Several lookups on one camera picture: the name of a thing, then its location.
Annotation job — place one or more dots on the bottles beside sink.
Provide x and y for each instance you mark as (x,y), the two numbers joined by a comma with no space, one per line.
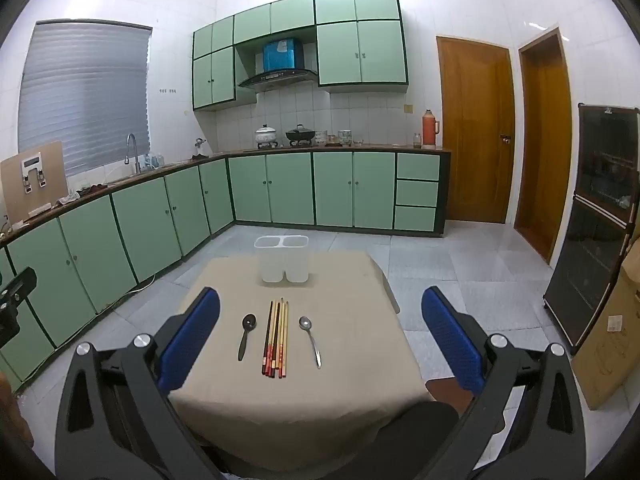
(151,161)

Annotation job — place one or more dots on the large cardboard box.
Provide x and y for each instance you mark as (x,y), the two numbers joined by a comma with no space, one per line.
(610,360)

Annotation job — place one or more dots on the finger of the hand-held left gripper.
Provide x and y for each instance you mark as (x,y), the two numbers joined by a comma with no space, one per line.
(22,282)

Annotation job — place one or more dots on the metal kettle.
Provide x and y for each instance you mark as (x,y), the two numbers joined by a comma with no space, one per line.
(201,146)

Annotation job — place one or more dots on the person's dark trousers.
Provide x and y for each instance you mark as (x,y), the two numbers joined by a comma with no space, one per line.
(420,430)

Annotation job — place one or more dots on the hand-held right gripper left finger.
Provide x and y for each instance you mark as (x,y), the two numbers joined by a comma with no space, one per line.
(192,330)

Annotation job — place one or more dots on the rags on countertop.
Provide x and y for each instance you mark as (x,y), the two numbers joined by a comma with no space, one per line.
(82,194)

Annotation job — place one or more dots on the orange thermos flask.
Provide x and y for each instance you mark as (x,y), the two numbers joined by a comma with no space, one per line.
(429,127)

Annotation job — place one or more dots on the plain wooden door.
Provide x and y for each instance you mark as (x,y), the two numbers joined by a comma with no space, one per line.
(542,150)

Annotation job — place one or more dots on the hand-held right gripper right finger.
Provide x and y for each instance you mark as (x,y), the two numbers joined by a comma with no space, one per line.
(450,335)

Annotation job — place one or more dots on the patterned ceramic jar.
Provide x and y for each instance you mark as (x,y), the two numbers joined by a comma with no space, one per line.
(344,137)

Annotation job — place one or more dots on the white cooking pot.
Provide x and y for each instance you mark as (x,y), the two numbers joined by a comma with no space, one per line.
(266,135)

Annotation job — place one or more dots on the brown kitchen countertop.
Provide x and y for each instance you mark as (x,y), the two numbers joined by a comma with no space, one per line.
(165,164)

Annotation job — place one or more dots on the clear plastic utensil holder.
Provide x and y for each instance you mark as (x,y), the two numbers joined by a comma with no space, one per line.
(272,270)

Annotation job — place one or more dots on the metal sink faucet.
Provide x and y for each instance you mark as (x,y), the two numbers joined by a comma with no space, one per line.
(132,152)

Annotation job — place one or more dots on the green upper kitchen cabinets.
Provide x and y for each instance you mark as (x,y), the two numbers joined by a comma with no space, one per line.
(360,50)

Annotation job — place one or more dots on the person's left forearm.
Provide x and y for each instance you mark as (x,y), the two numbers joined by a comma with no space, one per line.
(6,390)

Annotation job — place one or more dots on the black glass-front cabinet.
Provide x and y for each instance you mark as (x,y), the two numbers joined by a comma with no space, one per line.
(590,220)

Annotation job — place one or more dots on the black plastic spoon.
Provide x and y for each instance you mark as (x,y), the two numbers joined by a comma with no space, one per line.
(249,321)

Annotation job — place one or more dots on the metal spoon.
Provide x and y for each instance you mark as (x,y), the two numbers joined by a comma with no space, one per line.
(305,323)

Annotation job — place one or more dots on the beige tablecloth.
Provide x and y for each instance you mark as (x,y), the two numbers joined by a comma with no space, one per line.
(350,370)

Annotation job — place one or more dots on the range hood with blue wrap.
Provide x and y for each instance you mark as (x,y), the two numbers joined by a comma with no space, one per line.
(282,55)

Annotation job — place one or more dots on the cardboard board with white parts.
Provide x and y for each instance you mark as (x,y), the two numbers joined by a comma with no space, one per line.
(50,160)

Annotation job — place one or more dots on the black wok with lid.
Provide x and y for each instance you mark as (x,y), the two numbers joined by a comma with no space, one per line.
(300,134)

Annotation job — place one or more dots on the green lower kitchen cabinets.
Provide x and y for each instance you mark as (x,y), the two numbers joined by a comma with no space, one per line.
(290,190)

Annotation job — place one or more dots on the green kitchen cabinets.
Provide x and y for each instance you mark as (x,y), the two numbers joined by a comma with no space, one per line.
(290,190)
(360,50)

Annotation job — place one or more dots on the grey window blind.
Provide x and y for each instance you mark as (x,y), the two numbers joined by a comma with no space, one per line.
(85,95)

